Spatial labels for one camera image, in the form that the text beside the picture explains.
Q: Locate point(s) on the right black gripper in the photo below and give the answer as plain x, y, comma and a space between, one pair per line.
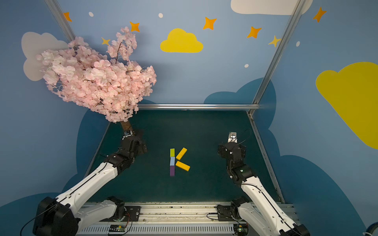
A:
232, 146

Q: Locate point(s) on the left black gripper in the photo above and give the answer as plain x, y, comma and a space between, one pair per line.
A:
135, 141

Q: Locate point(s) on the lime green block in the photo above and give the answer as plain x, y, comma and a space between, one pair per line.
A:
172, 152

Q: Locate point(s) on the light blue block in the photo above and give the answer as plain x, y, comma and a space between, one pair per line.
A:
172, 161

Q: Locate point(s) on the purple block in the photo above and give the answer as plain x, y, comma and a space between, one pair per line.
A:
172, 171

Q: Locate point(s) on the yellow block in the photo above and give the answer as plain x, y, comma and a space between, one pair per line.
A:
183, 166
181, 154

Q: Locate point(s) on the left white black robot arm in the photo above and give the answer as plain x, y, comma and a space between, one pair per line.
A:
64, 216

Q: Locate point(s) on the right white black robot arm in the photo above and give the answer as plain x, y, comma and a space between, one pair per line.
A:
261, 212

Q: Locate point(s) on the pink cherry blossom tree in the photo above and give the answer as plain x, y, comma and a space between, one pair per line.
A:
110, 84

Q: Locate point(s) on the right green circuit board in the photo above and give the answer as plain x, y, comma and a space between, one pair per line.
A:
240, 229

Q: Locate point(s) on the green circuit board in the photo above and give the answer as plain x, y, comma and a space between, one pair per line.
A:
117, 229
240, 229

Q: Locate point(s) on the left green circuit board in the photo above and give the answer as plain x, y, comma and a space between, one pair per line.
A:
117, 229

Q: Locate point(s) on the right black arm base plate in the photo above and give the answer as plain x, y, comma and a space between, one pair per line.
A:
227, 213

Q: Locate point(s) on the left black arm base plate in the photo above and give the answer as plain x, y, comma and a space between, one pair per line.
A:
133, 213

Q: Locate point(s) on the aluminium rail front frame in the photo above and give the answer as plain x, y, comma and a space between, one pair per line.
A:
181, 213

